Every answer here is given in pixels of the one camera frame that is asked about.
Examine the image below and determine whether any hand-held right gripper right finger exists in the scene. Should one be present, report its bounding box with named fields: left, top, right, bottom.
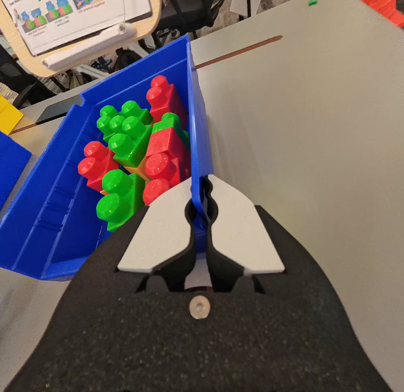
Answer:
left=203, top=175, right=286, bottom=276

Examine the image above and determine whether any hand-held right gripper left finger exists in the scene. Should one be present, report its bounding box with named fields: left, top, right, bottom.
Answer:
left=117, top=177, right=197, bottom=274

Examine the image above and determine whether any blue plastic bin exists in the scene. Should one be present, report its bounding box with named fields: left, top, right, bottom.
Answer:
left=0, top=133, right=32, bottom=211
left=0, top=35, right=214, bottom=281

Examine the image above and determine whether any pile of colourful toy blocks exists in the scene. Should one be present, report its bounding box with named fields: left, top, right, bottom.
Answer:
left=77, top=75, right=191, bottom=233

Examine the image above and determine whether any yellow plastic bin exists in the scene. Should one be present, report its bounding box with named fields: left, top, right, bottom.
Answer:
left=0, top=95, right=24, bottom=135

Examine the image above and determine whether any wooden clipboard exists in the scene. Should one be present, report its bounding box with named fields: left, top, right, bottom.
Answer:
left=0, top=0, right=161, bottom=78

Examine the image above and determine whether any black office chair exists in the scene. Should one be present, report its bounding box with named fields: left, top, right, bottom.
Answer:
left=155, top=0, right=226, bottom=39

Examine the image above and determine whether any printed instruction sheet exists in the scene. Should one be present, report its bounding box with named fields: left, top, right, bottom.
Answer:
left=0, top=0, right=153, bottom=56

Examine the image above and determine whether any orange traffic cone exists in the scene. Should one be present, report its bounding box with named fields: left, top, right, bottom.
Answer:
left=360, top=0, right=404, bottom=27

